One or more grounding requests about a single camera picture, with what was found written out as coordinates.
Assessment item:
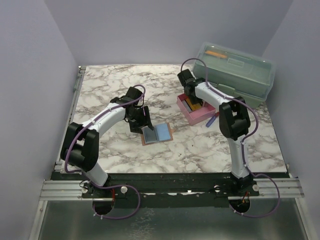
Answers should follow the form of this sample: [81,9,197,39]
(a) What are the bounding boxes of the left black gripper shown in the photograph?
[127,106,154,134]

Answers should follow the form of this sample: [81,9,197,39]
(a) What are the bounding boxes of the black gold credit card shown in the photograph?
[143,127,157,144]

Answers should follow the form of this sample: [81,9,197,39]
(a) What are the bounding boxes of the tan leather card holder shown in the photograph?
[141,122,173,146]

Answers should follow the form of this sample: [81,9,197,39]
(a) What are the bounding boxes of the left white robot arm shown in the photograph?
[60,84,154,198]

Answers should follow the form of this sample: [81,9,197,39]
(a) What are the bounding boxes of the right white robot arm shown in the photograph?
[177,69,253,196]

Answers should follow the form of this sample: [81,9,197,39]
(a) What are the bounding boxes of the silver credit cards stack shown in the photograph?
[182,99,193,113]

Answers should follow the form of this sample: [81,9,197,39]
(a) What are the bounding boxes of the pink card box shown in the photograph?
[176,93,216,126]

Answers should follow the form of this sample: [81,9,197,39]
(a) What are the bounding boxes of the red blue screwdriver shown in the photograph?
[205,112,220,128]

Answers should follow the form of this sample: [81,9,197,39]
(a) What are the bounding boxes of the orange tool inside toolbox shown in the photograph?
[204,50,228,59]

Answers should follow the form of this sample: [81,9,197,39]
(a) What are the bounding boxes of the green plastic toolbox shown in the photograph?
[192,42,276,109]

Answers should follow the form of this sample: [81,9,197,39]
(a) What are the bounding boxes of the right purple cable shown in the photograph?
[180,58,281,218]

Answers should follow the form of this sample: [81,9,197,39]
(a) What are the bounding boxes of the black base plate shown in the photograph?
[51,172,292,208]

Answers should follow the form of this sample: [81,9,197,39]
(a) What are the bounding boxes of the aluminium mounting rail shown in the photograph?
[40,178,305,202]

